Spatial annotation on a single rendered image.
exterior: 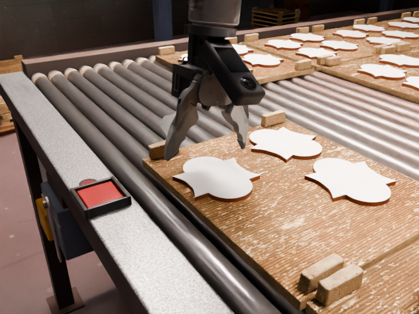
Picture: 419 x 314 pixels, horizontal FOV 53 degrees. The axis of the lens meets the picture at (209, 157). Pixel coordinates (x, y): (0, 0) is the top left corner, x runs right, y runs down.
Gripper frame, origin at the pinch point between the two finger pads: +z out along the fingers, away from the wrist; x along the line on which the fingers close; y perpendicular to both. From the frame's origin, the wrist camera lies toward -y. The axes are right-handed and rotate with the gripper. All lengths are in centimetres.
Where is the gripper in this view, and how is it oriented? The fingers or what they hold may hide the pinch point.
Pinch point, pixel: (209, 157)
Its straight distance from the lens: 67.0
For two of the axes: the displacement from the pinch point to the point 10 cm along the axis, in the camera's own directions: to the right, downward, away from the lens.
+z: -0.8, 9.4, 3.4
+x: -8.2, 1.3, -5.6
